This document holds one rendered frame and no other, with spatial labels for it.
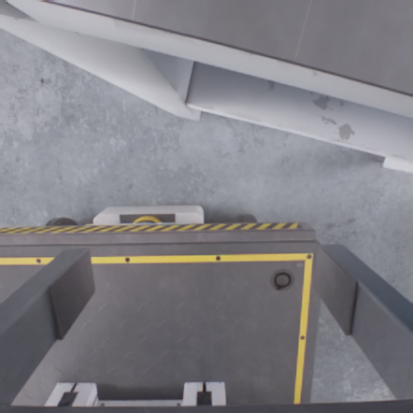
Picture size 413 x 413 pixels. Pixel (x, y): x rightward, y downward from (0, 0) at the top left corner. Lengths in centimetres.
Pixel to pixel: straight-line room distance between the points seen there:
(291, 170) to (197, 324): 47
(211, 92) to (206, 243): 32
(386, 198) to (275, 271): 50
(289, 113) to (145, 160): 60
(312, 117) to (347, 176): 63
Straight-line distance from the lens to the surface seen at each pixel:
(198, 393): 66
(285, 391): 72
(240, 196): 83
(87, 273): 17
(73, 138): 88
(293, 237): 53
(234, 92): 26
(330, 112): 28
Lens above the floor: 80
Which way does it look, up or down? 76 degrees down
